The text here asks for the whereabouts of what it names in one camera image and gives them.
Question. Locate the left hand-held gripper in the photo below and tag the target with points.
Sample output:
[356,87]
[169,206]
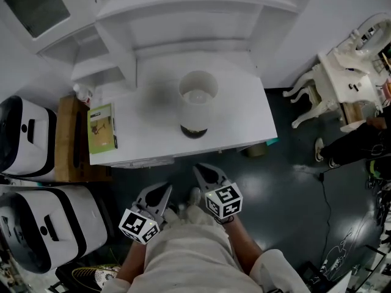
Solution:
[137,226]

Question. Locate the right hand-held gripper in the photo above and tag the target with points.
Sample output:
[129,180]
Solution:
[224,201]

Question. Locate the white table lamp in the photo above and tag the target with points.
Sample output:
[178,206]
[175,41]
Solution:
[195,114]

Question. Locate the person's left forearm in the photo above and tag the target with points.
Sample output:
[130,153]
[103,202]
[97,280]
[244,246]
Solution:
[131,261]

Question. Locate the person's right forearm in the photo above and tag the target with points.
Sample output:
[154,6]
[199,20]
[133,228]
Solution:
[242,246]

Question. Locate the white table top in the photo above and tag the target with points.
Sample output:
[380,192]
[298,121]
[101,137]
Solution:
[146,139]

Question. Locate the white desk hutch shelving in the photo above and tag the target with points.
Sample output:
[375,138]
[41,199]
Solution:
[189,26]

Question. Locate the person's white shoe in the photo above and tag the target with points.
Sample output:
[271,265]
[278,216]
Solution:
[194,195]

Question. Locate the olive bin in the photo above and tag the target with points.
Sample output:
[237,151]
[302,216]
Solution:
[256,149]

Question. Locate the person's white garment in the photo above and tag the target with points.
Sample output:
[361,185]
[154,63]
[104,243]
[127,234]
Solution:
[195,255]

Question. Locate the green flat box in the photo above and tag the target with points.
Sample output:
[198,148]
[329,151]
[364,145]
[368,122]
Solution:
[100,130]

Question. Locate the yellow mesh racket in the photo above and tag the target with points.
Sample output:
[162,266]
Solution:
[88,275]

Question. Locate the large white black machine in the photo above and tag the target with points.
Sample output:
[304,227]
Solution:
[55,221]

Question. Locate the brown cardboard box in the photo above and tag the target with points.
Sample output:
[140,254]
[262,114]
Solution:
[65,145]

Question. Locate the white vanity stool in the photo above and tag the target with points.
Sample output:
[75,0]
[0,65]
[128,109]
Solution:
[305,102]

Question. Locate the clear bottle with red label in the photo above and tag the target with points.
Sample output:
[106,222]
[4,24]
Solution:
[83,95]

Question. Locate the small white black machine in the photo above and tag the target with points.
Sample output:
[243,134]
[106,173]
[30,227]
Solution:
[24,133]

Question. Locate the white vanity table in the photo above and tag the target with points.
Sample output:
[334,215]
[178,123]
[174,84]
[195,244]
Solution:
[336,78]

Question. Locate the small dark object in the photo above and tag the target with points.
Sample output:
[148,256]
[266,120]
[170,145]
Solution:
[353,87]

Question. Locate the white picture board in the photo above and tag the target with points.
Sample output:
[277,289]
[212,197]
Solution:
[345,285]

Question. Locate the pink chair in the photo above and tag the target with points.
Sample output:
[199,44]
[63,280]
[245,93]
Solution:
[388,90]

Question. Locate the white oval vanity mirror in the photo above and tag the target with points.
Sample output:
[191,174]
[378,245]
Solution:
[366,49]

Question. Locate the glass hutch cabinet door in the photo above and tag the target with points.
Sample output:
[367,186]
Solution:
[36,8]

